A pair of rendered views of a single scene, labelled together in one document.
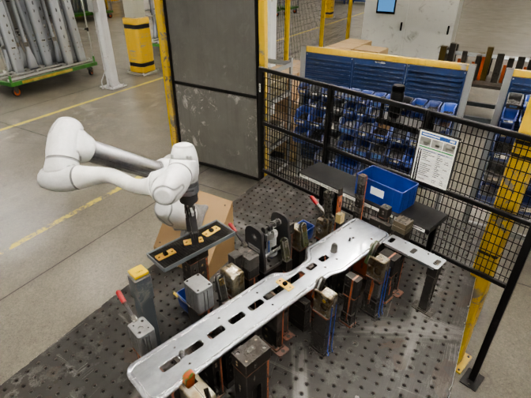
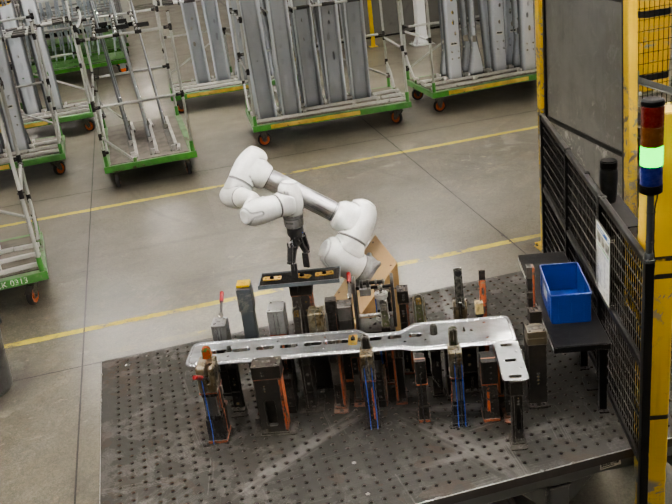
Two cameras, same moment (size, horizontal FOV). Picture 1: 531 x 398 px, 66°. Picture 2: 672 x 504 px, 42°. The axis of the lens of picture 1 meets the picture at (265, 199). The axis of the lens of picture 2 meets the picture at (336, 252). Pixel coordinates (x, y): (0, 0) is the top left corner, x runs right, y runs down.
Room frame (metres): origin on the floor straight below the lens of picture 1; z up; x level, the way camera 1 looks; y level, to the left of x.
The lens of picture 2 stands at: (-0.81, -2.50, 2.78)
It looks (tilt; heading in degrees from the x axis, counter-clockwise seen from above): 23 degrees down; 49
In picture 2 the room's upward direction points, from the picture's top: 7 degrees counter-clockwise
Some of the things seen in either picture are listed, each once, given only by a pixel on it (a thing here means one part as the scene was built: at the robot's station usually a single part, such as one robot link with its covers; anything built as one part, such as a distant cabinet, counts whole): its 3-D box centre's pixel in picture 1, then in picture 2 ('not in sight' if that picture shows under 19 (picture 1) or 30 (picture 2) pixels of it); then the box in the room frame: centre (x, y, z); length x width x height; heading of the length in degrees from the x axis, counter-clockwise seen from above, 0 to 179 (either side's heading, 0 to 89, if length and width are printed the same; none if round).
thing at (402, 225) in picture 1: (397, 247); (536, 366); (1.76, -0.71, 0.88); 0.08 x 0.08 x 0.36; 44
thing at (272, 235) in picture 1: (268, 262); (377, 326); (1.56, -0.02, 0.94); 0.18 x 0.13 x 0.49; 134
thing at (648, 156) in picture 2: not in sight; (651, 154); (1.59, -1.26, 1.90); 0.07 x 0.07 x 0.06
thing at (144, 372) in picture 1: (283, 288); (348, 342); (1.32, -0.08, 1.00); 1.38 x 0.22 x 0.02; 134
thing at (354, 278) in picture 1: (351, 300); (422, 388); (1.41, -0.40, 0.84); 0.11 x 0.08 x 0.29; 44
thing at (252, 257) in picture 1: (249, 284); (349, 341); (1.46, 0.07, 0.89); 0.13 x 0.11 x 0.38; 44
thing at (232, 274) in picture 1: (234, 302); (320, 347); (1.34, 0.14, 0.89); 0.13 x 0.11 x 0.38; 44
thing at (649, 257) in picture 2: not in sight; (650, 189); (1.59, -1.26, 1.79); 0.07 x 0.07 x 0.57
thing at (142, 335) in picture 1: (147, 358); (225, 356); (1.05, 0.46, 0.88); 0.11 x 0.10 x 0.36; 44
